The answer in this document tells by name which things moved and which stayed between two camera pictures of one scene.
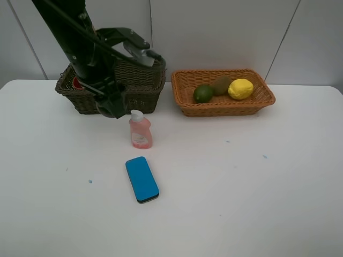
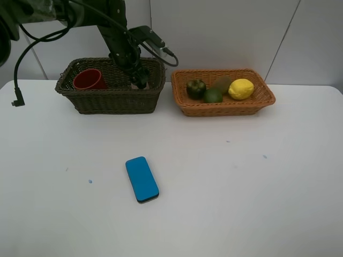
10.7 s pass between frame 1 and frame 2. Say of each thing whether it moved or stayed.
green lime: moved
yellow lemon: stayed
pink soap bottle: moved
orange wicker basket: stayed
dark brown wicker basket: stayed
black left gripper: moved
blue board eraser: stayed
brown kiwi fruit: stayed
